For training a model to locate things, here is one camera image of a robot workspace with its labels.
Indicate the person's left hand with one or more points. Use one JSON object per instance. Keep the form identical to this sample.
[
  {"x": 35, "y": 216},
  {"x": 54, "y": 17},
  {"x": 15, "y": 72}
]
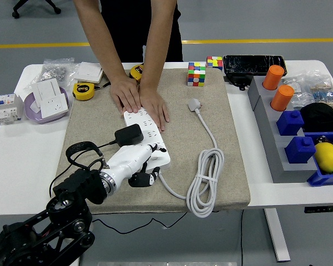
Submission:
[{"x": 154, "y": 106}]

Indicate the black power adapter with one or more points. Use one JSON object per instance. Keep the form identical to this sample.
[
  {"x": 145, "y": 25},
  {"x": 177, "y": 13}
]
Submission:
[{"x": 237, "y": 80}]

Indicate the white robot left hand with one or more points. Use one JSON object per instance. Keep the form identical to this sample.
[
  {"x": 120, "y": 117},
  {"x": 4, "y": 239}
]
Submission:
[{"x": 127, "y": 160}]

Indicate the person's right hand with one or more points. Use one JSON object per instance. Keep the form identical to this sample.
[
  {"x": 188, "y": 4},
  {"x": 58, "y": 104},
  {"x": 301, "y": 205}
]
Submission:
[{"x": 125, "y": 91}]

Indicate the yellow lemon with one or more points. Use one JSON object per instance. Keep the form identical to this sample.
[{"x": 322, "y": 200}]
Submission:
[{"x": 327, "y": 158}]

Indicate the white wall switch on box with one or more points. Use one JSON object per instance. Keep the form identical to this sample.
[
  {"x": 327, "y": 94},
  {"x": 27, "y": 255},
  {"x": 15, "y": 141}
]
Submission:
[{"x": 88, "y": 70}]

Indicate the white table leg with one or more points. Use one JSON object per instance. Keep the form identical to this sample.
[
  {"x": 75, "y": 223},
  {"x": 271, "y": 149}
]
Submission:
[
  {"x": 277, "y": 238},
  {"x": 77, "y": 262}
]

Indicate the purple plate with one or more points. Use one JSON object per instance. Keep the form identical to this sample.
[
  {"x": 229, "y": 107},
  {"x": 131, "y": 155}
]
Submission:
[{"x": 33, "y": 116}]

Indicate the blue plastic bin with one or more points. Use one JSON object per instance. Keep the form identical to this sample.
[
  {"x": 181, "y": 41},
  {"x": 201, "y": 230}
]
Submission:
[{"x": 324, "y": 180}]

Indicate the large colourful puzzle cube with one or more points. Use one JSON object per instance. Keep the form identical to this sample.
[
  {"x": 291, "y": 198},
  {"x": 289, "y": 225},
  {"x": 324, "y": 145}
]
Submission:
[{"x": 196, "y": 74}]

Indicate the small colourful puzzle cube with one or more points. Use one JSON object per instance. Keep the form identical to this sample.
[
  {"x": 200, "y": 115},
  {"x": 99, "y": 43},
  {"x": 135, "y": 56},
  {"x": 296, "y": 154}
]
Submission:
[{"x": 214, "y": 63}]

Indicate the person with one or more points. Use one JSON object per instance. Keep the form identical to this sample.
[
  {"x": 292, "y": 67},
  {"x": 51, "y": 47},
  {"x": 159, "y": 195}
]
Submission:
[{"x": 133, "y": 27}]

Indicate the clear bag of metal screws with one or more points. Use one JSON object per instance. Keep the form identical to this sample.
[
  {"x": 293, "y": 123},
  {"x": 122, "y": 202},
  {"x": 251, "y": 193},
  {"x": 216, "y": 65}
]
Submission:
[{"x": 54, "y": 70}]

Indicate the clear bag of resistors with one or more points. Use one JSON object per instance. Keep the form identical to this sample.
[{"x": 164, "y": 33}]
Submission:
[{"x": 324, "y": 95}]

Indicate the black plug adapter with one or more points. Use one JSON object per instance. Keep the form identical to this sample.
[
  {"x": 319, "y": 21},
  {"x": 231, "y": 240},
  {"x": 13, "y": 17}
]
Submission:
[{"x": 129, "y": 135}]

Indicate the black desk control panel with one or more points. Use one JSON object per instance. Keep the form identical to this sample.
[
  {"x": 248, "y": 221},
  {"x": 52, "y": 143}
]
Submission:
[{"x": 322, "y": 209}]

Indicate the person's left forearm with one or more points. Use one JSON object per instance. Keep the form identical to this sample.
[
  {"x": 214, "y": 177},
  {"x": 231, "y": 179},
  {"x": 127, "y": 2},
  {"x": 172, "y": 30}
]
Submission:
[{"x": 158, "y": 41}]

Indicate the orange cylinder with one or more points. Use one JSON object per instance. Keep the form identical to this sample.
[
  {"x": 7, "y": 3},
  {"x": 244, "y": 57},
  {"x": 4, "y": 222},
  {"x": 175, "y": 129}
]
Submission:
[
  {"x": 281, "y": 98},
  {"x": 272, "y": 77}
]

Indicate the black wrapped tray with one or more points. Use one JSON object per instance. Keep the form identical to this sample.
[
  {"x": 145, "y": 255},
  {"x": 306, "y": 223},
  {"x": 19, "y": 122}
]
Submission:
[{"x": 252, "y": 64}]

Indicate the black office chair base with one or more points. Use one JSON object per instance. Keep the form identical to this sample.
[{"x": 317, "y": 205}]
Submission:
[{"x": 15, "y": 14}]

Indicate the grey-brown mat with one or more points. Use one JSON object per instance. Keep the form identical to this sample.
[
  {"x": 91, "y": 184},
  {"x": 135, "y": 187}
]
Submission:
[{"x": 183, "y": 166}]

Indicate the blue block with knob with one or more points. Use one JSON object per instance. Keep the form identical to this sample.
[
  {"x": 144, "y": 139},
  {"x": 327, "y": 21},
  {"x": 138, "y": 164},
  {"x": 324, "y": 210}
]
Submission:
[
  {"x": 290, "y": 123},
  {"x": 299, "y": 151}
]

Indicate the white double switch panel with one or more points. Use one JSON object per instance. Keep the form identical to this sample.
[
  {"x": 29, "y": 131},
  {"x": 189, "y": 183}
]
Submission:
[{"x": 45, "y": 90}]

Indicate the clear bag of small parts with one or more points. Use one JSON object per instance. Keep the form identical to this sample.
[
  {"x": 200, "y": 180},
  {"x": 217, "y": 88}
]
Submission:
[{"x": 294, "y": 86}]

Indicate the grey stepped block stand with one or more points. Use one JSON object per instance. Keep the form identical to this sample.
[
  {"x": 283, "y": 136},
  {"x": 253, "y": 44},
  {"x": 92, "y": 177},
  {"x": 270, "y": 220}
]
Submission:
[{"x": 269, "y": 144}]

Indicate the black cloth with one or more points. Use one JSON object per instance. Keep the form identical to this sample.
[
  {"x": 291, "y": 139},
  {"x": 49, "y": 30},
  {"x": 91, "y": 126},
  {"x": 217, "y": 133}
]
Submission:
[{"x": 319, "y": 116}]

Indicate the white circuit breaker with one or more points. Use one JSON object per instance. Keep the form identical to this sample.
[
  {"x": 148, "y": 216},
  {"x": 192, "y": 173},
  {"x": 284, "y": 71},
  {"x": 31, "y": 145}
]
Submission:
[{"x": 5, "y": 109}]

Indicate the white power strip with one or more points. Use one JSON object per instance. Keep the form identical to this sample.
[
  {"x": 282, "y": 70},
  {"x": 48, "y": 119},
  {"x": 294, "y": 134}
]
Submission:
[{"x": 133, "y": 119}]

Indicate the person's right forearm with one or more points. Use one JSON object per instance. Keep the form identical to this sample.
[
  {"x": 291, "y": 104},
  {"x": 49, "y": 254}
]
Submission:
[{"x": 100, "y": 36}]

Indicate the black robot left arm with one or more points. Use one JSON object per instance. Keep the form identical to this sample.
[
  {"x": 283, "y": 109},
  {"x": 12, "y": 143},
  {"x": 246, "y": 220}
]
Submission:
[{"x": 58, "y": 221}]

